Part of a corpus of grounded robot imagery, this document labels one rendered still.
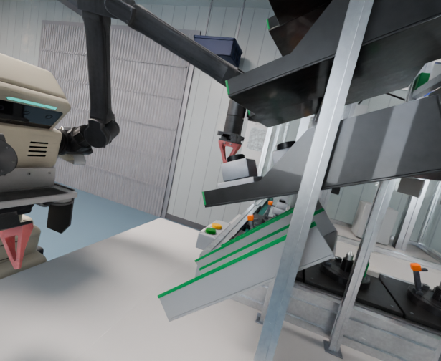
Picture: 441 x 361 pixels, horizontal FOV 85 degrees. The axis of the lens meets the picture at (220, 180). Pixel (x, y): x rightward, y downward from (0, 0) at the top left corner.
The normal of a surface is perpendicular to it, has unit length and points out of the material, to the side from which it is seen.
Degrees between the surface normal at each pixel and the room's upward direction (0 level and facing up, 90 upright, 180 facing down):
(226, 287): 90
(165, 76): 90
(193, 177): 90
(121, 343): 0
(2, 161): 63
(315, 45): 90
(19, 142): 98
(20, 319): 0
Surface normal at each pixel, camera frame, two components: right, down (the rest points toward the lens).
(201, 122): -0.32, 0.07
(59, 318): 0.21, -0.97
